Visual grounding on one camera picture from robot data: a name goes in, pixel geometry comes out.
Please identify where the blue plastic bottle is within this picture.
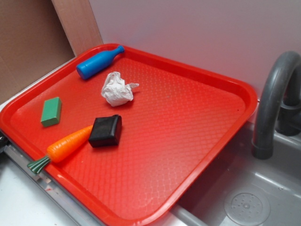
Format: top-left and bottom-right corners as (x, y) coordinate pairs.
(76, 45), (125, 80)

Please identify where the crumpled white paper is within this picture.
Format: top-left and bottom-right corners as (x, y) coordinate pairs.
(101, 72), (139, 107)

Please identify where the black square block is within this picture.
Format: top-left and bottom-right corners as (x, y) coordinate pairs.
(88, 114), (122, 148)

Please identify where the orange toy carrot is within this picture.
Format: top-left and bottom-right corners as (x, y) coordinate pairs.
(27, 125), (93, 174)

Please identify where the green rectangular block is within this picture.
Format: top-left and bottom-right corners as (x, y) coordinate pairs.
(40, 97), (62, 127)

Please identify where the grey plastic sink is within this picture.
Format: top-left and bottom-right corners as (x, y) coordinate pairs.
(171, 122), (301, 226)

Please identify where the light wooden board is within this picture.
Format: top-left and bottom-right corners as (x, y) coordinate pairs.
(52, 0), (103, 56)

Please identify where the brown cardboard panel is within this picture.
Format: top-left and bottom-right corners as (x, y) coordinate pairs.
(0, 0), (74, 103)

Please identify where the grey curved faucet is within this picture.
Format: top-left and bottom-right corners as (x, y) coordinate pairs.
(252, 51), (301, 160)

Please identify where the metal rail strip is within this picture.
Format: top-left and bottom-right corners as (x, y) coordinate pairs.
(0, 134), (103, 226)

